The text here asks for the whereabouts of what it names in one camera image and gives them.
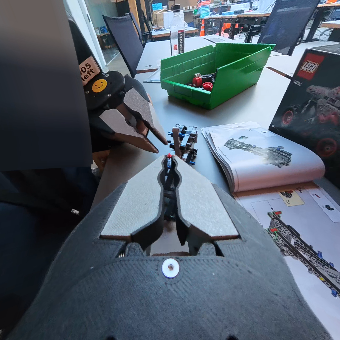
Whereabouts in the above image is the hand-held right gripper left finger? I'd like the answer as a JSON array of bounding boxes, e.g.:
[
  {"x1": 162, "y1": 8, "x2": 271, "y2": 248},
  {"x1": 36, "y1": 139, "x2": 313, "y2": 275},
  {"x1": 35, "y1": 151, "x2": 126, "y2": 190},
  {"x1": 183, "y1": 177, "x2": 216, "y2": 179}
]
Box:
[{"x1": 100, "y1": 155, "x2": 170, "y2": 251}]

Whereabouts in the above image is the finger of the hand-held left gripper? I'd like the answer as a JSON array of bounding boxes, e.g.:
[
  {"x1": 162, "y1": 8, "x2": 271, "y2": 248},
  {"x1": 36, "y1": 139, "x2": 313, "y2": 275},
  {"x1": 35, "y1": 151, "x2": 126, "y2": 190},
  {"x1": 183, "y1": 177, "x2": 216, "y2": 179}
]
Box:
[
  {"x1": 99, "y1": 108, "x2": 159, "y2": 154},
  {"x1": 123, "y1": 88, "x2": 168, "y2": 146}
]

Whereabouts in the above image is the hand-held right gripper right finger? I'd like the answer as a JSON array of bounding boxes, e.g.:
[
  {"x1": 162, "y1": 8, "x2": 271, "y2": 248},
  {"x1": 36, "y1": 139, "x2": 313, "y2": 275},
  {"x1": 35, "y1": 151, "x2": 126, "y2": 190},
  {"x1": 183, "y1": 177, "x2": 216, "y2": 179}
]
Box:
[{"x1": 171, "y1": 155, "x2": 239, "y2": 253}]

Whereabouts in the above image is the black lego chassis assembly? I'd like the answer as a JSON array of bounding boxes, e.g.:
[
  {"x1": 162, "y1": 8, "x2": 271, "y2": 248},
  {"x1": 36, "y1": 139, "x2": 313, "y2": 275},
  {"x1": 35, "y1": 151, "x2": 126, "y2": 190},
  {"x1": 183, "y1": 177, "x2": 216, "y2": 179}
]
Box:
[{"x1": 162, "y1": 123, "x2": 198, "y2": 221}]

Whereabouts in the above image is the pile of lego pieces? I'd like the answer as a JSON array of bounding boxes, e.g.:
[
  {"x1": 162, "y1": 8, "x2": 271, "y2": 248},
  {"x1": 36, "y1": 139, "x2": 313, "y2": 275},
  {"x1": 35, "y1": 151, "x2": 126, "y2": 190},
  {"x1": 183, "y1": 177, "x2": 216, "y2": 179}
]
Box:
[{"x1": 187, "y1": 72, "x2": 217, "y2": 92}]

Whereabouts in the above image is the lego instruction booklet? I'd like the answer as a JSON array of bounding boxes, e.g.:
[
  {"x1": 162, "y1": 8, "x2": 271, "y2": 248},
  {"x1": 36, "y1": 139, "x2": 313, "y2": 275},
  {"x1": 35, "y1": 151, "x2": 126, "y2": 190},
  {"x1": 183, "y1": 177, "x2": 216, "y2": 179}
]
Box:
[{"x1": 200, "y1": 122, "x2": 340, "y2": 340}]

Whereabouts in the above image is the black lego set box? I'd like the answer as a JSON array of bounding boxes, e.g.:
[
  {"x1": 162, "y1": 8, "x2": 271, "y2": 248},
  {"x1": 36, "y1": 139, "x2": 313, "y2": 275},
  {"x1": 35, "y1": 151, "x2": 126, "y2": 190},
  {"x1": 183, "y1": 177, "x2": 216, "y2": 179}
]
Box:
[{"x1": 268, "y1": 44, "x2": 340, "y2": 188}]

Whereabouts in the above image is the black office chair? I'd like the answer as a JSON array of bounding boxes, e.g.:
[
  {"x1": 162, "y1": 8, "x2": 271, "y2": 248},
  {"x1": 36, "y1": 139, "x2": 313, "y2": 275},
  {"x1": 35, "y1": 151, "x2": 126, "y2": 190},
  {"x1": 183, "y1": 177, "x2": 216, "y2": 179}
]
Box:
[
  {"x1": 257, "y1": 0, "x2": 320, "y2": 56},
  {"x1": 102, "y1": 13, "x2": 145, "y2": 79}
]

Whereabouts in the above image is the clear water bottle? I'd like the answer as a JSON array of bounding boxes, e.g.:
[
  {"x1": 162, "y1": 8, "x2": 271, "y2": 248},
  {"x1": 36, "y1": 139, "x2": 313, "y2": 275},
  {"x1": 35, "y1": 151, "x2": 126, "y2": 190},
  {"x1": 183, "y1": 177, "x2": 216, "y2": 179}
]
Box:
[{"x1": 170, "y1": 4, "x2": 185, "y2": 57}]

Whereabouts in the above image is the green plastic bin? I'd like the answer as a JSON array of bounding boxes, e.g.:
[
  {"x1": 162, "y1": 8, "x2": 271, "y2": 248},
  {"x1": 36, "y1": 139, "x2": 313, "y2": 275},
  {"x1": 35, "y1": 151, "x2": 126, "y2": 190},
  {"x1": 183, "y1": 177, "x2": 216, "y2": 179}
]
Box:
[{"x1": 160, "y1": 43, "x2": 276, "y2": 110}]

